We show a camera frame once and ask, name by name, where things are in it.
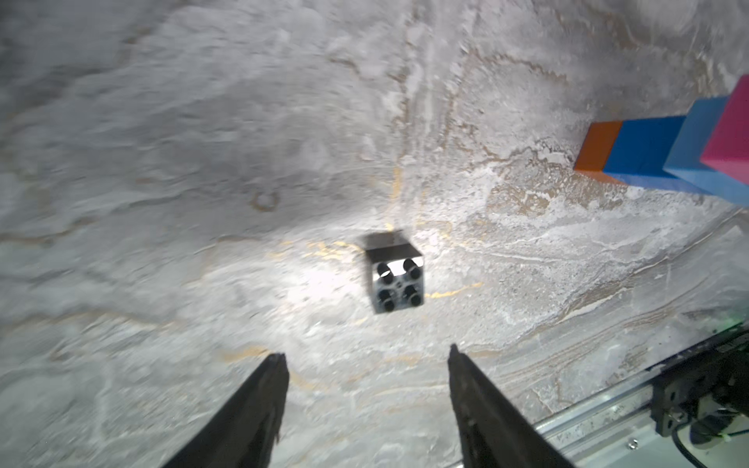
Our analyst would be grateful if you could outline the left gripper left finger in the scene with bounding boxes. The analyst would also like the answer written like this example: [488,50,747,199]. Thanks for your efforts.
[165,353,290,468]

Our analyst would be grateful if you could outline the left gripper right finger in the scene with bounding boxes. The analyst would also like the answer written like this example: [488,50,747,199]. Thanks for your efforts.
[448,344,573,468]

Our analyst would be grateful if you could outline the orange lego brick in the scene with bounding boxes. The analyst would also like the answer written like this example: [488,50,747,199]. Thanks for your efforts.
[573,121,623,185]

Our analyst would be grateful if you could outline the pink lego brick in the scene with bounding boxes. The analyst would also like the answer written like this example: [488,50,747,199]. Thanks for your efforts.
[700,74,749,184]

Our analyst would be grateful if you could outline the light blue lego brick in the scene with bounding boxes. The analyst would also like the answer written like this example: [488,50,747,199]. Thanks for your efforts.
[662,96,749,209]

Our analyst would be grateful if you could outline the black lego brick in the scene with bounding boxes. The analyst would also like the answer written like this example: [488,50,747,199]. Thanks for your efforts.
[364,231,425,314]

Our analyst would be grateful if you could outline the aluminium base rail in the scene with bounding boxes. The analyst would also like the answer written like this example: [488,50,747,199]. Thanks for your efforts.
[449,326,749,468]

